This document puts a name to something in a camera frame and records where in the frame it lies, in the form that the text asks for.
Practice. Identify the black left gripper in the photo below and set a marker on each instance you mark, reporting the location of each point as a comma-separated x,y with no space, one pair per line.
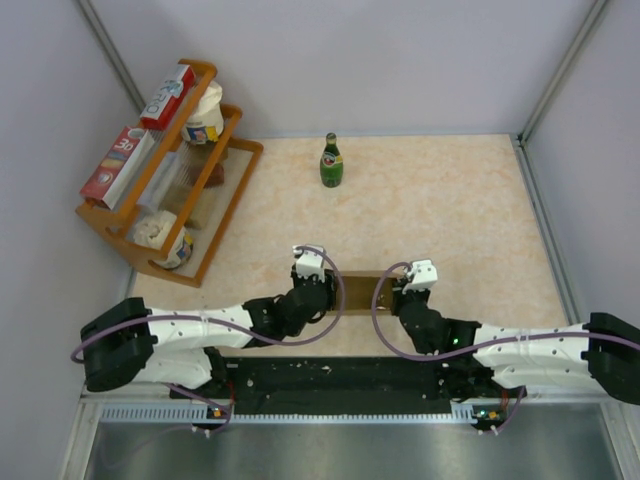
330,284

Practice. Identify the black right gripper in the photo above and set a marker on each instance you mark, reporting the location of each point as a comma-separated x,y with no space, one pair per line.
399,297

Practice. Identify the brown cardboard box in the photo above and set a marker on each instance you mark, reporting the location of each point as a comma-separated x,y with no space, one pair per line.
360,286

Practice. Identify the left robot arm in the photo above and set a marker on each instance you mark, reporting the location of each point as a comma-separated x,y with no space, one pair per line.
133,343

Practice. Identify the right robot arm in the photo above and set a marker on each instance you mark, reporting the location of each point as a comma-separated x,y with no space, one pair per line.
600,355

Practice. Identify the red white box lower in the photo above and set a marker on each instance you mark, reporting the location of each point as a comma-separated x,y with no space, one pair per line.
117,168

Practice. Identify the red white box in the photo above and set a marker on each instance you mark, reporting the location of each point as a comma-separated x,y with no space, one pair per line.
167,98
117,168

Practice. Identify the red white box upper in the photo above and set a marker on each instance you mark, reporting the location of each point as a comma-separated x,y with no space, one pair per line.
167,98

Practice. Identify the green glass bottle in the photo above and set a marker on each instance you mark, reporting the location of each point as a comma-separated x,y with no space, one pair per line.
331,163

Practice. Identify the orange wooden rack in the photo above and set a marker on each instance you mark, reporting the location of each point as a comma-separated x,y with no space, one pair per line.
201,184

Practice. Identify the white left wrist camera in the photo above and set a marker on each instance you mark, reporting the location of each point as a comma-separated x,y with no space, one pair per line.
309,261

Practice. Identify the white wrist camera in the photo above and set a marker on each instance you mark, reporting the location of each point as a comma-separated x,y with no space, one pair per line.
421,276
309,261

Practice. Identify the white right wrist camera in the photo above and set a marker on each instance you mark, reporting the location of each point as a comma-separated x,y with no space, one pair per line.
421,276

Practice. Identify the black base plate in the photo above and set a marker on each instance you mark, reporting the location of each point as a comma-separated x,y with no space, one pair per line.
345,386

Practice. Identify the grey cable duct rail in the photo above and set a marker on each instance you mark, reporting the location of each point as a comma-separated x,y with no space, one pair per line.
182,407

